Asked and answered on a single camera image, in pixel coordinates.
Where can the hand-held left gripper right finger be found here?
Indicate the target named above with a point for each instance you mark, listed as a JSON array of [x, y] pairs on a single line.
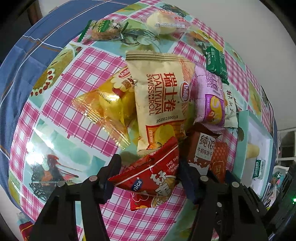
[[187, 185]]

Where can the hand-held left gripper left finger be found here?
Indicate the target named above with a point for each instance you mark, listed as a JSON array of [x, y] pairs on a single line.
[[108, 184]]

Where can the brown milk biscuit packet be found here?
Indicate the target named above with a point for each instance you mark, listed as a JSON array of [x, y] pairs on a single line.
[[201, 148]]

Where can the red snack packet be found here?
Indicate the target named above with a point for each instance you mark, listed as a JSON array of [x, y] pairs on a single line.
[[148, 180]]

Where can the orange patterned snack packet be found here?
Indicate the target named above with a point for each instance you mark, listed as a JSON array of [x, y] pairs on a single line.
[[219, 160]]

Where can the yellow clear cake packet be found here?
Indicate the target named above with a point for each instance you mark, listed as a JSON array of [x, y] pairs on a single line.
[[108, 104]]

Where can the purple roll cake packet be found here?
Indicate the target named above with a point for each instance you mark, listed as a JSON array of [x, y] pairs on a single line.
[[210, 102]]

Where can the white snack packet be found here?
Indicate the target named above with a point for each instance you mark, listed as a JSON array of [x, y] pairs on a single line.
[[231, 109]]

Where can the white box tray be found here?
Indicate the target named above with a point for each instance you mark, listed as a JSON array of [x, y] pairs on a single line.
[[256, 129]]

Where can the beige roll cake packet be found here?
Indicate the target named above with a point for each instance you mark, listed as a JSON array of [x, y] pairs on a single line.
[[159, 97]]

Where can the green cracker packet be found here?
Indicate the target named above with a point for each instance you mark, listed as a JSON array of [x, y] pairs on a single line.
[[104, 30]]

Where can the light green snack packet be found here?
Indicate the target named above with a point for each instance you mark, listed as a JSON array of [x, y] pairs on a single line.
[[259, 169]]

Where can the pale yellow cake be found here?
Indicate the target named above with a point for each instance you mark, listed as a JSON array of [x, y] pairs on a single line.
[[253, 150]]

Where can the pile of colourful items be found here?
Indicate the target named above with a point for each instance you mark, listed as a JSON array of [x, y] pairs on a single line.
[[275, 185]]

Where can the red plastic bag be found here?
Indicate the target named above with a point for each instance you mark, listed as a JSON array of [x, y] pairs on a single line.
[[25, 229]]

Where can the white shelf unit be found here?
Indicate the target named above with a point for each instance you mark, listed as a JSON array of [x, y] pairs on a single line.
[[285, 143]]

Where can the dark green snack packet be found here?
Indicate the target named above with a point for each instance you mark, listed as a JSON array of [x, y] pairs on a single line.
[[215, 61]]

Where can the blue bed sheet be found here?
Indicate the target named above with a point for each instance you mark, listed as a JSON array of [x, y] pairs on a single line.
[[30, 53]]

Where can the clear packet with pale bun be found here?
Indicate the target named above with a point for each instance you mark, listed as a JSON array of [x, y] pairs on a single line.
[[161, 22]]

